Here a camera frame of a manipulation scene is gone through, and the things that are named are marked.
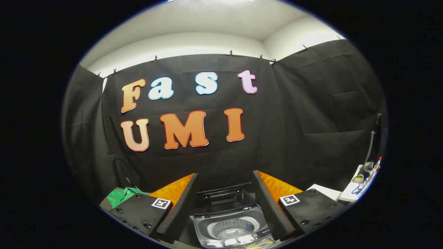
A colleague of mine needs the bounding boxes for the thin black white cable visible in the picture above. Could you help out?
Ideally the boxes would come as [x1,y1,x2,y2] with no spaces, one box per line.
[125,177,141,192]

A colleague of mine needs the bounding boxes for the grey flat board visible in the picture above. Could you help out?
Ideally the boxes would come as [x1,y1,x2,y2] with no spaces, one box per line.
[99,187,125,211]

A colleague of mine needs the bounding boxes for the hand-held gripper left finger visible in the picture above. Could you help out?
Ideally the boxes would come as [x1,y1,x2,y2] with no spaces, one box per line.
[109,172,199,245]

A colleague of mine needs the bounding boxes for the green polo shirt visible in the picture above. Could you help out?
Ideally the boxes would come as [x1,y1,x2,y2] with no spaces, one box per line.
[107,187,151,210]

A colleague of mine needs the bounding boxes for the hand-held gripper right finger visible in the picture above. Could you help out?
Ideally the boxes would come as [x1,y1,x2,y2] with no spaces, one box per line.
[252,169,348,242]

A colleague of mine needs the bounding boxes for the grey mini washing machine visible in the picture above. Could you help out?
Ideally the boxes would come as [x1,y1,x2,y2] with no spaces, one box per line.
[190,204,278,249]

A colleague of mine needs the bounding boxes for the grey hanging strap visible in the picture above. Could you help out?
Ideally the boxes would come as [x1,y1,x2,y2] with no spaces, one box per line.
[367,113,382,164]

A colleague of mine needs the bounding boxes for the white paper sheet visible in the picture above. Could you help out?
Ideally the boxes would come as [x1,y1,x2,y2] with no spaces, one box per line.
[306,184,342,202]

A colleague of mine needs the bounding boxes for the black backdrop cloth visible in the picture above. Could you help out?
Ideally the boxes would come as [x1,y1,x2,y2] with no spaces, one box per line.
[62,39,387,208]

